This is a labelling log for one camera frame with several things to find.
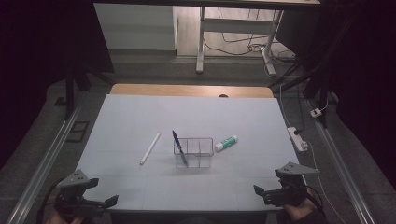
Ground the blue pen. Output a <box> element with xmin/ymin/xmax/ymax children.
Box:
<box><xmin>171</xmin><ymin>130</ymin><xmax>190</xmax><ymax>168</ymax></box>

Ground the white table cover sheet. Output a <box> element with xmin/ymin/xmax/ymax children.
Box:
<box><xmin>75</xmin><ymin>93</ymin><xmax>301</xmax><ymax>213</ymax></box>

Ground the person's right hand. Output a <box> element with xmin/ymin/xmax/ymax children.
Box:
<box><xmin>283</xmin><ymin>189</ymin><xmax>319</xmax><ymax>224</ymax></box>

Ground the tangle of floor cables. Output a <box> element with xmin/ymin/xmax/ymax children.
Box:
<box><xmin>203</xmin><ymin>8</ymin><xmax>297</xmax><ymax>64</ymax></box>

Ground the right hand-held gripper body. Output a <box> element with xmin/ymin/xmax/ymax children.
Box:
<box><xmin>262</xmin><ymin>161</ymin><xmax>320</xmax><ymax>208</ymax></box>

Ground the wooden table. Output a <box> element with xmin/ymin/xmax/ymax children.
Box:
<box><xmin>109</xmin><ymin>83</ymin><xmax>275</xmax><ymax>99</ymax></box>

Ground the person's left hand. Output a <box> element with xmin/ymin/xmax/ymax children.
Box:
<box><xmin>46</xmin><ymin>207</ymin><xmax>84</xmax><ymax>224</ymax></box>

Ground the thin white cable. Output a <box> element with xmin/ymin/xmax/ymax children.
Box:
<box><xmin>305</xmin><ymin>141</ymin><xmax>345</xmax><ymax>224</ymax></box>

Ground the white desk frame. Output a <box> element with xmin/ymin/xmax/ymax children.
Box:
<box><xmin>195</xmin><ymin>6</ymin><xmax>285</xmax><ymax>76</ymax></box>

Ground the black stand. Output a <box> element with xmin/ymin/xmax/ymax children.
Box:
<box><xmin>63</xmin><ymin>60</ymin><xmax>116</xmax><ymax>121</ymax></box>
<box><xmin>268</xmin><ymin>59</ymin><xmax>332</xmax><ymax>129</ymax></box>

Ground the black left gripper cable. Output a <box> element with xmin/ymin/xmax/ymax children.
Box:
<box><xmin>36</xmin><ymin>176</ymin><xmax>68</xmax><ymax>224</ymax></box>

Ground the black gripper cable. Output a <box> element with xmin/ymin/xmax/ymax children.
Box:
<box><xmin>36</xmin><ymin>176</ymin><xmax>68</xmax><ymax>224</ymax></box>
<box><xmin>304</xmin><ymin>185</ymin><xmax>326</xmax><ymax>218</ymax></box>

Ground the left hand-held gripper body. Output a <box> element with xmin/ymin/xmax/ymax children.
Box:
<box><xmin>53</xmin><ymin>168</ymin><xmax>107</xmax><ymax>219</ymax></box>

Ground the clear plastic pen holder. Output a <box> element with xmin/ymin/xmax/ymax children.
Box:
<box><xmin>173</xmin><ymin>137</ymin><xmax>215</xmax><ymax>169</ymax></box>

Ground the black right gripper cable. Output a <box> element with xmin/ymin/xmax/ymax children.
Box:
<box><xmin>304</xmin><ymin>185</ymin><xmax>326</xmax><ymax>218</ymax></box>

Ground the white partition panel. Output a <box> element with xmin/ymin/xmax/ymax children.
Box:
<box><xmin>93</xmin><ymin>3</ymin><xmax>179</xmax><ymax>52</ymax></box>

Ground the white pen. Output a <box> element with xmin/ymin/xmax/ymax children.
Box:
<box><xmin>139</xmin><ymin>132</ymin><xmax>163</xmax><ymax>166</ymax></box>

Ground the aluminium floor rail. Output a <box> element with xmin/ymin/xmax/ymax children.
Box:
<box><xmin>6</xmin><ymin>105</ymin><xmax>82</xmax><ymax>224</ymax></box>
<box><xmin>305</xmin><ymin>98</ymin><xmax>376</xmax><ymax>224</ymax></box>

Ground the white green glue stick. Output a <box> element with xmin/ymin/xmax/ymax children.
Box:
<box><xmin>214</xmin><ymin>134</ymin><xmax>239</xmax><ymax>153</ymax></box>

